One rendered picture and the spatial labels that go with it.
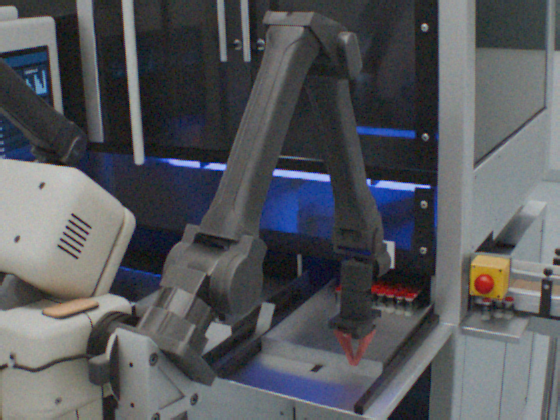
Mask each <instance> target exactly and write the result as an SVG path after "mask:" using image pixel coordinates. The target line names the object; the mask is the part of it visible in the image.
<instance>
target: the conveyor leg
mask: <svg viewBox="0 0 560 420"><path fill-rule="evenodd" d="M538 334H540V335H544V336H550V337H549V341H548V352H547V363H546V375H545V382H544V386H543V397H542V409H541V416H540V420H560V337H558V336H554V335H550V334H544V333H538Z"/></svg>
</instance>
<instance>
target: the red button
mask: <svg viewBox="0 0 560 420"><path fill-rule="evenodd" d="M494 285H495V283H494V280H493V278H492V277H490V276H489V275H487V274H481V275H480V276H479V277H478V278H477V279H476V280H475V282H474V287H475V289H476V290H477V292H478V293H480V294H482V295H487V294H489V293H490V292H491V291H492V290H493V288H494Z"/></svg>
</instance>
